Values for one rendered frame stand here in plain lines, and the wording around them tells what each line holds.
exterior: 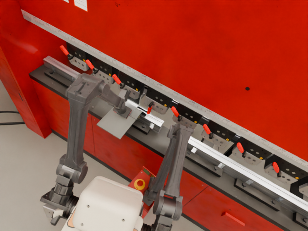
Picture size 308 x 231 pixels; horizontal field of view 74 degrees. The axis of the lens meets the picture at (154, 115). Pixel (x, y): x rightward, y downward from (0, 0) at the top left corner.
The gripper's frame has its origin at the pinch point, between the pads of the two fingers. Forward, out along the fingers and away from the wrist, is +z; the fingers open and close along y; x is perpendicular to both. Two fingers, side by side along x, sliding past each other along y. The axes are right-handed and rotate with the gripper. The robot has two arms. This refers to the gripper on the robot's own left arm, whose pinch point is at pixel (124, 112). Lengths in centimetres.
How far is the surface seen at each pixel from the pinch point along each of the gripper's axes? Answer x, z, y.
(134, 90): -13.3, -12.3, -1.2
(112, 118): 7.4, -2.1, 4.5
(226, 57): -34, -54, -39
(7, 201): 114, 57, 64
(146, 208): 45, 11, -43
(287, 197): -6, 6, -114
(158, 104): -13.2, -12.6, -18.9
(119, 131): 12.3, -4.7, -5.2
